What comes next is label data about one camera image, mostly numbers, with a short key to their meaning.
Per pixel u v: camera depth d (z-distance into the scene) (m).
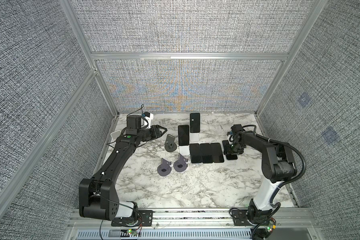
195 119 0.98
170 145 0.95
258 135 0.64
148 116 0.75
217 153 0.98
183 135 0.93
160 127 0.75
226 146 0.90
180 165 0.88
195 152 0.98
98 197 0.41
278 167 0.51
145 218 0.74
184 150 0.98
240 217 0.73
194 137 1.04
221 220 0.74
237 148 0.83
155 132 0.70
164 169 0.85
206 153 0.99
